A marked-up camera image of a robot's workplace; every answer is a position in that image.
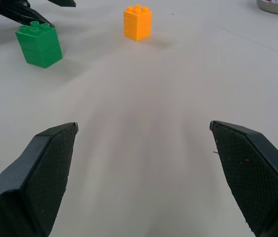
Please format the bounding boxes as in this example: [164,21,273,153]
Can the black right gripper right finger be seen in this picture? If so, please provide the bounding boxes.
[209,120,278,237]

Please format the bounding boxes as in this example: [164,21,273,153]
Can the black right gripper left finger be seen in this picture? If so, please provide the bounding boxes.
[0,122,79,237]

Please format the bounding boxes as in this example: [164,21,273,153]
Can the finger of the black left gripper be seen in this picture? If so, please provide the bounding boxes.
[47,0,77,7]
[0,0,55,28]

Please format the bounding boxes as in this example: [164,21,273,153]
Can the green toy block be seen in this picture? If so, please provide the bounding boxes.
[15,21,64,69]

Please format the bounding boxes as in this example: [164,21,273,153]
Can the yellow toy block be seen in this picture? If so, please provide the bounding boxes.
[123,4,153,41]

